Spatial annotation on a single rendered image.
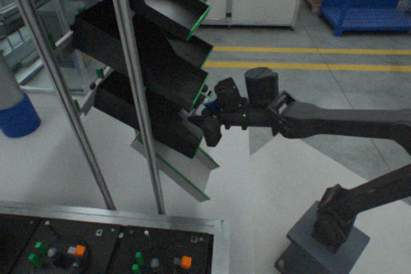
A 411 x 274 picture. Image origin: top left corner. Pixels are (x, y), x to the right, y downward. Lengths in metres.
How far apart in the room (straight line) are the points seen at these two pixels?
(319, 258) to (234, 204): 0.37
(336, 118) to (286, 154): 0.69
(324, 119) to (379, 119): 0.08
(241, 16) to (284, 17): 0.65
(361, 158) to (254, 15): 2.76
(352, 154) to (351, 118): 2.11
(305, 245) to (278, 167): 0.45
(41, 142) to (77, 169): 0.26
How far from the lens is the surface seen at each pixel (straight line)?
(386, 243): 1.10
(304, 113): 0.55
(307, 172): 1.16
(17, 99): 1.38
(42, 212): 1.01
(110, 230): 0.88
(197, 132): 0.68
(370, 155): 2.68
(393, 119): 0.51
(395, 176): 0.58
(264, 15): 4.53
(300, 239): 0.76
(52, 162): 1.28
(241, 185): 1.06
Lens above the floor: 1.72
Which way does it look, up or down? 41 degrees down
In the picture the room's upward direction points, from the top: straight up
